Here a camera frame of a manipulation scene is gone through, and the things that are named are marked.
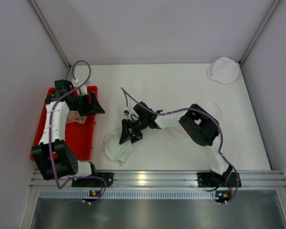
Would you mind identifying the white mesh laundry bag pink trim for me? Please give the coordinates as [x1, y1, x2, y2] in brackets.
[169, 100, 222, 146]

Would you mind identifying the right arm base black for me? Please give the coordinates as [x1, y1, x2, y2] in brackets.
[197, 171, 242, 188]

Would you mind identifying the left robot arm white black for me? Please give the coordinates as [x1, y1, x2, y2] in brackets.
[31, 80, 105, 180]

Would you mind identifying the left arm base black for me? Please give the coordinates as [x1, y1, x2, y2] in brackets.
[71, 172, 114, 187]

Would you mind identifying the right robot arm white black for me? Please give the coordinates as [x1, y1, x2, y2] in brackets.
[119, 102, 233, 183]

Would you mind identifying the pink lace bra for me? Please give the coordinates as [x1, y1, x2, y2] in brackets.
[66, 111, 87, 125]

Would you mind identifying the spare white mesh laundry bag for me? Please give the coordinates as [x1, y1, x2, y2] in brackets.
[206, 57, 241, 84]

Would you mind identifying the red plastic bin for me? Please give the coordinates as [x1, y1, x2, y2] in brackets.
[32, 86, 98, 161]

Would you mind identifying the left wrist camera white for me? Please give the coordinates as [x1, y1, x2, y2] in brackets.
[72, 79, 88, 96]

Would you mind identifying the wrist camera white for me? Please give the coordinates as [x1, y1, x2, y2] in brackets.
[72, 79, 88, 96]
[123, 107, 131, 119]

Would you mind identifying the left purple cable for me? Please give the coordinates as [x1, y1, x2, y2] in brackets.
[46, 60, 107, 204]

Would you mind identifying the purple cable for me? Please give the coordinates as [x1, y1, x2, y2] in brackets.
[121, 86, 242, 204]
[46, 60, 107, 204]

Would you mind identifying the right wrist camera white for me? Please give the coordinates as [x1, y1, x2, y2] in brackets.
[123, 107, 131, 119]

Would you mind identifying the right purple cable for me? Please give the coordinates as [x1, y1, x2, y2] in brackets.
[121, 86, 242, 204]

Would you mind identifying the aluminium mounting rail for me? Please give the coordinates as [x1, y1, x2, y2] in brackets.
[30, 169, 286, 189]

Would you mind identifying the slotted cable duct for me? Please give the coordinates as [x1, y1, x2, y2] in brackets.
[38, 188, 232, 200]

